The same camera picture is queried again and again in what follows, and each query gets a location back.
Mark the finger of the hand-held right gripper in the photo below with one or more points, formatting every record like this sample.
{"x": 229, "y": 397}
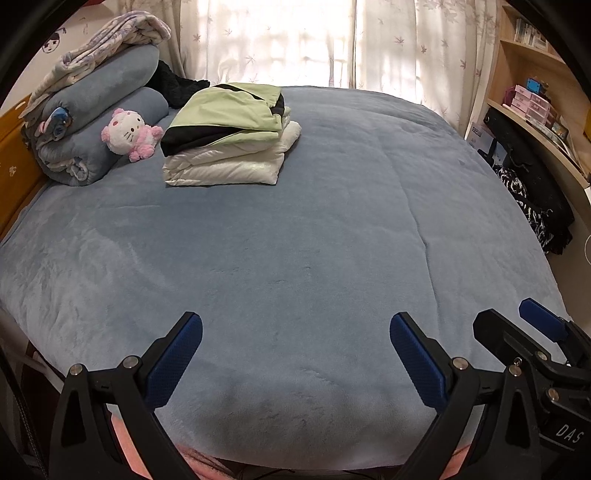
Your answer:
{"x": 496, "y": 327}
{"x": 542, "y": 316}

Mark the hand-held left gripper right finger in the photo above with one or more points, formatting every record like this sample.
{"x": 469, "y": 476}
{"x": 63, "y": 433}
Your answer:
{"x": 418, "y": 360}

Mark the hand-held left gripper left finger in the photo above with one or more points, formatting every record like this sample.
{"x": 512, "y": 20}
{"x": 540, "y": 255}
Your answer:
{"x": 175, "y": 360}

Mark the white down jacket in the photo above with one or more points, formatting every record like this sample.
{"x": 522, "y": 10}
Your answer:
{"x": 221, "y": 167}

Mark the light green black jacket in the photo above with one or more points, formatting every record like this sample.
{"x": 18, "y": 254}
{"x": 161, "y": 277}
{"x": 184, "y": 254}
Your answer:
{"x": 217, "y": 106}

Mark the black white patterned garment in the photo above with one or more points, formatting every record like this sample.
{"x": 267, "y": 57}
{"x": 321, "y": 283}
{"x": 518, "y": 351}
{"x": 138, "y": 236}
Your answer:
{"x": 526, "y": 203}

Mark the blue bed blanket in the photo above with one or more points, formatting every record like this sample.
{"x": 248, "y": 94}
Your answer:
{"x": 277, "y": 254}

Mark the white cardboard box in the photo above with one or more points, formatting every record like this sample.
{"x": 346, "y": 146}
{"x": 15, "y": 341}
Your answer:
{"x": 478, "y": 138}

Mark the pink storage boxes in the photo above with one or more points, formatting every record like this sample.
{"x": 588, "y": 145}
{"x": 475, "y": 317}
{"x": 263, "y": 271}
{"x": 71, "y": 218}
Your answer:
{"x": 531, "y": 104}

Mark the pink white plush toy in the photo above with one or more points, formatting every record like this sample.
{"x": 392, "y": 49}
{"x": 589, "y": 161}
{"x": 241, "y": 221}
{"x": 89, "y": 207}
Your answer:
{"x": 124, "y": 131}

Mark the wooden headboard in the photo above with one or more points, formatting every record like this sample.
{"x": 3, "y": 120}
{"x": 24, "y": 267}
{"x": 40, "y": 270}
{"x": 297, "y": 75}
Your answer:
{"x": 14, "y": 161}

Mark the wooden shelf unit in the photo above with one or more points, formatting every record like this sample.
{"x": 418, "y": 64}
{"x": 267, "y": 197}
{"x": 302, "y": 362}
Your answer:
{"x": 521, "y": 60}

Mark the black fuzzy cloth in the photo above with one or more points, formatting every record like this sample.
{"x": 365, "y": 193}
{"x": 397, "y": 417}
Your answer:
{"x": 175, "y": 85}

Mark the rolled blue blanket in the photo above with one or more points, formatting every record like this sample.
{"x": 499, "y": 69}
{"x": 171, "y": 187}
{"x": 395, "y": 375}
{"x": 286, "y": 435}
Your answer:
{"x": 101, "y": 87}

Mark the row of small cases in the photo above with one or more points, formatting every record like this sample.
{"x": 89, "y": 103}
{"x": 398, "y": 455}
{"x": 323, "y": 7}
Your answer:
{"x": 528, "y": 32}

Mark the white floral curtain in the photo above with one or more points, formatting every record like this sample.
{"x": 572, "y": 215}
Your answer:
{"x": 415, "y": 46}
{"x": 277, "y": 41}

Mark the pale patterned blanket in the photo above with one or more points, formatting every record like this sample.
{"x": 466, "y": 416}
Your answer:
{"x": 115, "y": 32}

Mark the cartoon wall sticker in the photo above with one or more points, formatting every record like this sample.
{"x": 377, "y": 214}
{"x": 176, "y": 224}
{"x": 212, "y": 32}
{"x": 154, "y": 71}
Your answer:
{"x": 51, "y": 44}

